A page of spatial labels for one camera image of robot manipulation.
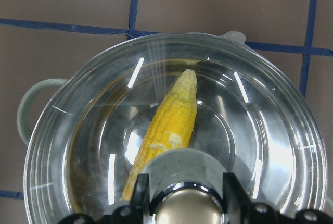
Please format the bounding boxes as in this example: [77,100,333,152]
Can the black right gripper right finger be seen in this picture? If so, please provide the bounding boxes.
[223,172,251,218]

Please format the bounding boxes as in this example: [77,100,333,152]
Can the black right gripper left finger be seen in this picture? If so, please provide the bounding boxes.
[130,173,150,216]

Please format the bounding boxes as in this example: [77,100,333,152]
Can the yellow corn cob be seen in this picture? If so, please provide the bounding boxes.
[121,69,197,201]

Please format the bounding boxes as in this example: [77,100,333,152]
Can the glass pot lid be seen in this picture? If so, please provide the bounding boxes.
[23,32,328,224]

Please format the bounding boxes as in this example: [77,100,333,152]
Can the pale green cooking pot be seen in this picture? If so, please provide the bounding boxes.
[16,30,329,224]

